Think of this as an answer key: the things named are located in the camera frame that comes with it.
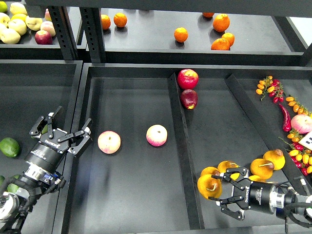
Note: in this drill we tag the dark red apple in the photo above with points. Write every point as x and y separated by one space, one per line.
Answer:
189 99

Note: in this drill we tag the cherry tomato bunch bottom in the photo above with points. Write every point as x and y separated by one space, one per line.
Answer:
300 155

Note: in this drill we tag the pale yellow apple middle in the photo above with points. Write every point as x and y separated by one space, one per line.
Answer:
18 25

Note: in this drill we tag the pink apple centre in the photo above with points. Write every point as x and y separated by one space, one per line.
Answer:
156 135

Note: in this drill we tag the orange on shelf left edge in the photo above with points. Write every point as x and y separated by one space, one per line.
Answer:
105 21

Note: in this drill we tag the pink apple left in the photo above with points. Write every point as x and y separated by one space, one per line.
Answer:
109 142

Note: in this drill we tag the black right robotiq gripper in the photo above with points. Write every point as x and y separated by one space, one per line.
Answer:
253 195

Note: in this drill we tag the cherry tomato bunch top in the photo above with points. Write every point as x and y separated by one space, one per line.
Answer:
270 87

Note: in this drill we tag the green avocado bottom left edge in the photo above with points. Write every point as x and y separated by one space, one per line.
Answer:
2 179

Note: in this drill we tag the red chili pepper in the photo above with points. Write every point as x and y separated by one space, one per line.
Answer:
286 126

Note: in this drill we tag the bright red apple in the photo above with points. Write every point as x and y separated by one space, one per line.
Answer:
187 79

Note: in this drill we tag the pink apple far right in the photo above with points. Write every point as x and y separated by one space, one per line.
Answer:
302 123

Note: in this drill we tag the white label card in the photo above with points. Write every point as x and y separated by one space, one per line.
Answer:
306 141

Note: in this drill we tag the yellow pear under gripper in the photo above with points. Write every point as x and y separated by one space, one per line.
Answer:
262 168

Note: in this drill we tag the green lime-like avocado far left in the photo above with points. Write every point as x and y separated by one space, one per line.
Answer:
9 147

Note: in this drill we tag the black tray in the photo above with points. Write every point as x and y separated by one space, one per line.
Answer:
143 189
30 89

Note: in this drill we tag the dark green avocado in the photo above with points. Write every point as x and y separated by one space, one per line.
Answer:
12 187

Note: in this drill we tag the green lime on shelf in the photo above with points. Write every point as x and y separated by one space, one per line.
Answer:
3 7

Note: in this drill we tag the pale yellow pear top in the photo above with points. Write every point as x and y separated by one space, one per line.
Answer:
18 8

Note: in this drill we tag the black left tray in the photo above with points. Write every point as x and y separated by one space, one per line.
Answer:
30 89

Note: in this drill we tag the cherry tomato bunch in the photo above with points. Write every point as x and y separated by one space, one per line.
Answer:
300 155
270 87

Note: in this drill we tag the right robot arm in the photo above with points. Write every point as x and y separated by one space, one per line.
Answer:
290 205

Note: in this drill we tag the black shelf upright post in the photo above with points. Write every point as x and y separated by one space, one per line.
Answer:
92 26

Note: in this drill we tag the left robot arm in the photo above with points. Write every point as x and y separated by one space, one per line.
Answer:
18 195

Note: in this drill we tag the orange tomato bunch middle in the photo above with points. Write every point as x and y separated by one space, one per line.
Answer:
297 107

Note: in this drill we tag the green avocado top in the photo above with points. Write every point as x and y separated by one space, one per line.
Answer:
45 129

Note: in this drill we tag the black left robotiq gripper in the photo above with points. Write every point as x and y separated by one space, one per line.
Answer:
54 143

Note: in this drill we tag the red apple on shelf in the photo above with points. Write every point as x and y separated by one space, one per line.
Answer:
43 37

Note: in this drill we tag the pink apple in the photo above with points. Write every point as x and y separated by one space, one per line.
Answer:
109 142
302 123
156 135

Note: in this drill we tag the black middle tray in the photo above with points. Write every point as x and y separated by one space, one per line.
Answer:
143 189

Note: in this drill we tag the orange on shelf front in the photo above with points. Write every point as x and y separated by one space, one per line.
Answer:
220 44

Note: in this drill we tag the yellow apple on shelf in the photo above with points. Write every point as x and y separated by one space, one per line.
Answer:
33 23

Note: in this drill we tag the pale peach on shelf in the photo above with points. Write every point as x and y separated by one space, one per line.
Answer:
48 26

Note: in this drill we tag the black shelf upright left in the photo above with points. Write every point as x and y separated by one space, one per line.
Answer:
60 19

